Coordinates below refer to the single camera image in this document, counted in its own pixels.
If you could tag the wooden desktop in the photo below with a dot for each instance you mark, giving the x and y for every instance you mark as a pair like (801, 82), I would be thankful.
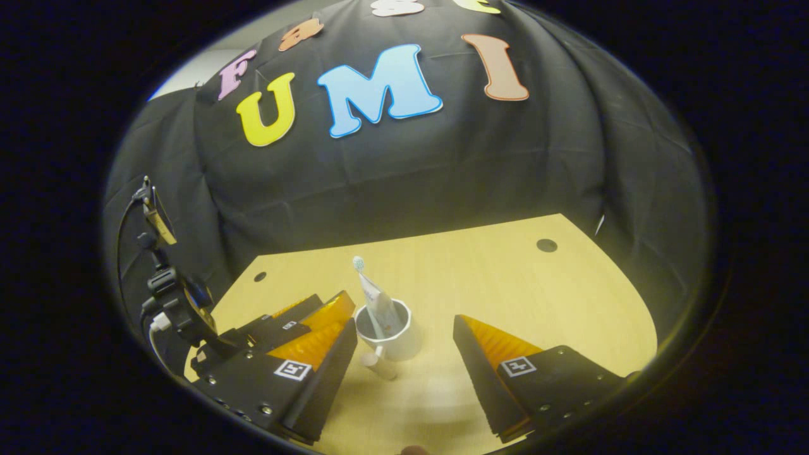
(505, 284)

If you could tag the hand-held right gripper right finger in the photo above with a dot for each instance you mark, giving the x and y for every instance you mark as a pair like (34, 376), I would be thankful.
(483, 385)

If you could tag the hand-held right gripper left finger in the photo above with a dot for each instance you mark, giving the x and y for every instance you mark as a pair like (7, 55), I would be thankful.
(325, 385)

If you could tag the white toothpaste tube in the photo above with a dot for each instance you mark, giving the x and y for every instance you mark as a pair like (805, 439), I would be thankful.
(382, 309)

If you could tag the black backdrop cloth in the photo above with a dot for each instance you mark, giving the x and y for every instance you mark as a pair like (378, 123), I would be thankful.
(411, 177)

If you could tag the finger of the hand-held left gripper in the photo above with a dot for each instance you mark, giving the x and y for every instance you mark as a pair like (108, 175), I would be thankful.
(316, 338)
(303, 306)

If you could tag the pale green toothbrush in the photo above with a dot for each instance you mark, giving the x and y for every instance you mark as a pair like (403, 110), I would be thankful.
(359, 263)

